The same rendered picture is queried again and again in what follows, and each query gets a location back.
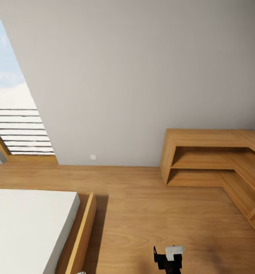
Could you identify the bed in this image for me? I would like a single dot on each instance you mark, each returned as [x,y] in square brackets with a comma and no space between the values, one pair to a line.
[44,232]

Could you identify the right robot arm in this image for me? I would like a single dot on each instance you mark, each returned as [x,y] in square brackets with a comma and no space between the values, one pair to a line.
[172,260]

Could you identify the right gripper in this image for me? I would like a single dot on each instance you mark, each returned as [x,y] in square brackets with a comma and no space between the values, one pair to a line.
[163,263]

